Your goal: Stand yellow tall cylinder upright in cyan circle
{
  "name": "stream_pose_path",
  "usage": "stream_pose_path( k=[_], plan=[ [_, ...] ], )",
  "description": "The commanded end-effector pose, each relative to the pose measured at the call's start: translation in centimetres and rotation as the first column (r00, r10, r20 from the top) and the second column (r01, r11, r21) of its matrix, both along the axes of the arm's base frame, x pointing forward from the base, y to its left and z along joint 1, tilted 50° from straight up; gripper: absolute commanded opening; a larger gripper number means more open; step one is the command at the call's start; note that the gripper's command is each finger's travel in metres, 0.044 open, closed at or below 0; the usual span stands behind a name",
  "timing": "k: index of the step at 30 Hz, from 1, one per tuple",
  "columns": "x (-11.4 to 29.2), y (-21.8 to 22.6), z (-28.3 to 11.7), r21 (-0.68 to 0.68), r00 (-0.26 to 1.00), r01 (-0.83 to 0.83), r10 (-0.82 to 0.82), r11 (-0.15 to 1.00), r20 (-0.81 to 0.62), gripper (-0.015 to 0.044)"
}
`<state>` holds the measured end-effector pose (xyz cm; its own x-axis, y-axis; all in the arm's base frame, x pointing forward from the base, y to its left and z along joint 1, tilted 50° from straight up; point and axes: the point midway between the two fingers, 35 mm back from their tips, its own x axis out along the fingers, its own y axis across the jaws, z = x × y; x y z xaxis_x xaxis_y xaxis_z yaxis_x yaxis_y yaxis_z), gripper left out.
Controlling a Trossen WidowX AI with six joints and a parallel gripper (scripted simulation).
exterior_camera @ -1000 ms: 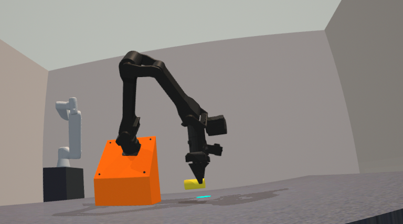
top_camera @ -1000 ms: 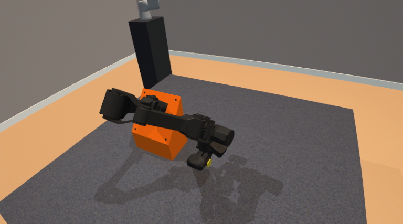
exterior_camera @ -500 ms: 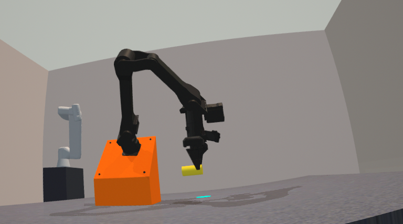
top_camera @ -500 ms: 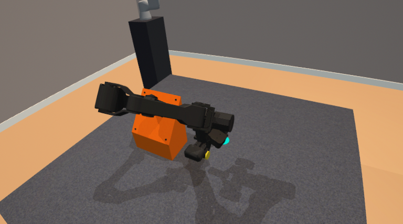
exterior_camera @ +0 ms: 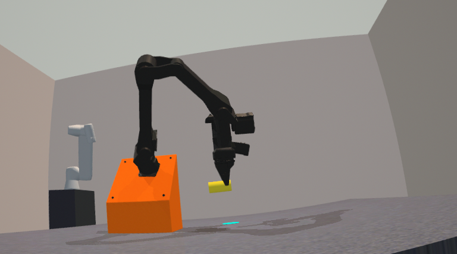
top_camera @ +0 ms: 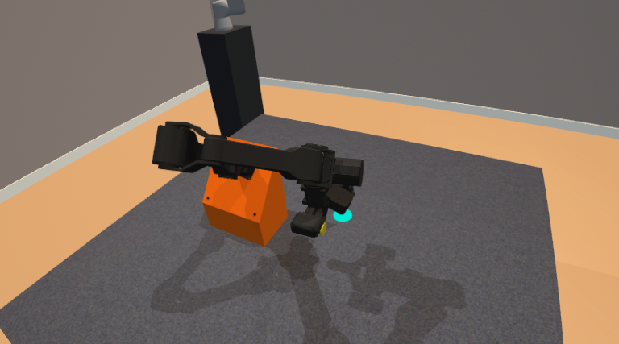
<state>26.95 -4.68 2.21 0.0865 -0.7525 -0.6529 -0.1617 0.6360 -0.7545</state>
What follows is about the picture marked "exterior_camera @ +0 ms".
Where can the yellow tall cylinder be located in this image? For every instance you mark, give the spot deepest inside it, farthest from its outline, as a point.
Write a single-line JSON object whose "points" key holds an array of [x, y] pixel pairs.
{"points": [[218, 186]]}

